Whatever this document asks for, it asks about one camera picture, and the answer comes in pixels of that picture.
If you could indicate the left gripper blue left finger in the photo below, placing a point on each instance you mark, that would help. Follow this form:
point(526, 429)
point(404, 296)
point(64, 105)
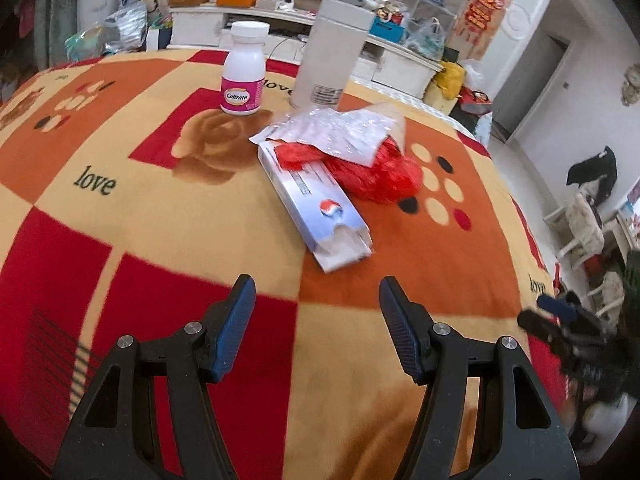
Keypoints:
point(229, 323)

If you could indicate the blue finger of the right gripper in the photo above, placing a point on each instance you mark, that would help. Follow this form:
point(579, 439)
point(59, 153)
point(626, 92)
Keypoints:
point(538, 326)
point(558, 308)

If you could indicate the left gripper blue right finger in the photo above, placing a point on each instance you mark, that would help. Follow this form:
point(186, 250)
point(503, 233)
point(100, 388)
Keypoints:
point(409, 325)

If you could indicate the white blue toothpaste box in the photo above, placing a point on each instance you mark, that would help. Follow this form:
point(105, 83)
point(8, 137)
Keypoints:
point(331, 226)

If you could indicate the clear plastic wrapper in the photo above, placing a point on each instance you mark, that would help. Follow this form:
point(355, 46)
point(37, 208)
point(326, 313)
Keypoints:
point(354, 136)

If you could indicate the white chair with jacket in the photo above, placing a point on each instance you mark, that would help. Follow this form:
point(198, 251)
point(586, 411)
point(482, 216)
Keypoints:
point(595, 178)

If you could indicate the red plastic bag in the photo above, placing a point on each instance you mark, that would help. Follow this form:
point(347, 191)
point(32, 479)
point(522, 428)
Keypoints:
point(392, 177)

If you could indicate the colourful love blanket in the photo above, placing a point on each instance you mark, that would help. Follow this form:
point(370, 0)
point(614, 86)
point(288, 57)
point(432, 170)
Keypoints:
point(130, 203)

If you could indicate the white pink pill bottle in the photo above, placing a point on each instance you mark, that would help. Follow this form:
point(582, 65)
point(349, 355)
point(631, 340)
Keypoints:
point(244, 70)

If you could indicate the yellow bag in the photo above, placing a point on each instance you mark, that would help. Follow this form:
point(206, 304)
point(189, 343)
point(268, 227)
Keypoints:
point(450, 79)

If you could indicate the white TV cabinet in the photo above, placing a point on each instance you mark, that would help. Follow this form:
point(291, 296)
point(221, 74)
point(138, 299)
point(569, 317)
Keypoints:
point(380, 61)

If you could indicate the blue storage basket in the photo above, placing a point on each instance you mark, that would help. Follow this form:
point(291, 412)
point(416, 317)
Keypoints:
point(389, 31)

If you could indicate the white tall carton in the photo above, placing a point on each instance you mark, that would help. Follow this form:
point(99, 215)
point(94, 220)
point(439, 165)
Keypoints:
point(336, 39)

